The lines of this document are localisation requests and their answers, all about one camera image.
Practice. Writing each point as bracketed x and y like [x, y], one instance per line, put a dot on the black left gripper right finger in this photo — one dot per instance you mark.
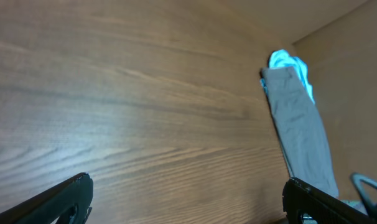
[299, 199]

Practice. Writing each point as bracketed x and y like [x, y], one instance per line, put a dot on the light blue garment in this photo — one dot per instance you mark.
[286, 80]

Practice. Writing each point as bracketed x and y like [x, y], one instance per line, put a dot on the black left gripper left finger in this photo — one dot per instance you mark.
[68, 202]

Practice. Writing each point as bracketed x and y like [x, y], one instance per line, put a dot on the grey shorts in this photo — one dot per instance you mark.
[305, 145]

